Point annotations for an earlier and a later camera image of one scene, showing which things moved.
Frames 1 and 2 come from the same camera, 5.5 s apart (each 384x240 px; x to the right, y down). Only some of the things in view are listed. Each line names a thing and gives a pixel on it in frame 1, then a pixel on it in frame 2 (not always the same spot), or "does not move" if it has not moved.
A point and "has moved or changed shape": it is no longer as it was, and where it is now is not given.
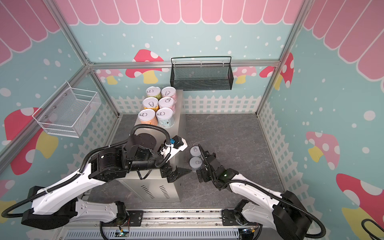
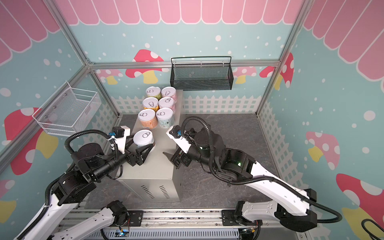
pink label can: [168, 91] does not move
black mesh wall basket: [194, 73] does not move
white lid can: [165, 118] does not move
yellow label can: [150, 103] does not move
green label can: [153, 91] does not move
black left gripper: [171, 177] → [133, 160]
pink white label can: [166, 102] does not move
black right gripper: [207, 168] → [179, 157]
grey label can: [195, 162] has moved or changed shape
